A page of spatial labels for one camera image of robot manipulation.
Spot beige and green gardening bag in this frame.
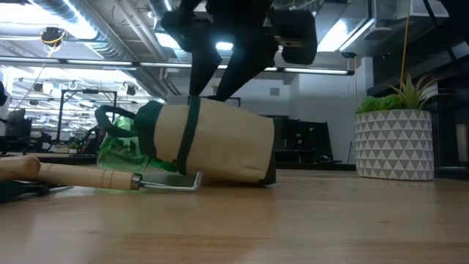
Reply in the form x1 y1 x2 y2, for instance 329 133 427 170
94 95 278 186

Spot silver rectangular ceiling duct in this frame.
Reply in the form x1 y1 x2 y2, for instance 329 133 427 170
315 0 377 53

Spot white triangle-patterned planter pot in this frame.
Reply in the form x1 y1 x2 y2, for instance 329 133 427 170
354 109 435 182

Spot silver round ceiling duct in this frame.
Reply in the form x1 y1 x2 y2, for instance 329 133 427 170
31 0 173 62

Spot black ceiling cable reel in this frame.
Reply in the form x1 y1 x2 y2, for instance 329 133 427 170
39 26 67 48

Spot black partition panels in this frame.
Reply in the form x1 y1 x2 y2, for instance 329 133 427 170
262 114 335 165

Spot translucent green spray bottle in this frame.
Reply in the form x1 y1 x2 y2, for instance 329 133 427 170
96 114 177 173

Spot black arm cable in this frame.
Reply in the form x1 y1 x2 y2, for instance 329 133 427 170
422 0 441 29

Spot pale storage box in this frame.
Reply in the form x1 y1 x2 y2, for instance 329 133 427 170
53 142 80 154

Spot hanging yellow cable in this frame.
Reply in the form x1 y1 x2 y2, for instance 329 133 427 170
399 14 410 86

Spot wooden-handled steel-shaft garden tool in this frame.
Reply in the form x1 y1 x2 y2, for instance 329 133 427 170
36 162 204 193

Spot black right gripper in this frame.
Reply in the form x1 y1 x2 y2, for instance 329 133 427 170
160 0 318 103

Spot black arm base stand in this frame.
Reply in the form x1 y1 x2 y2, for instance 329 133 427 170
426 87 469 180

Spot black overhead light bar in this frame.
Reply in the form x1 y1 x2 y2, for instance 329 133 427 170
0 55 355 76

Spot green succulent plant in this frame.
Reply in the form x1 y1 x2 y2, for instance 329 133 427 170
355 73 446 115

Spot tall black frame stand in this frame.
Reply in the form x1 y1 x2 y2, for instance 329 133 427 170
56 88 119 144

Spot green-handled pruning shears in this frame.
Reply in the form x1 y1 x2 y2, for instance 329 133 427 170
0 179 74 205

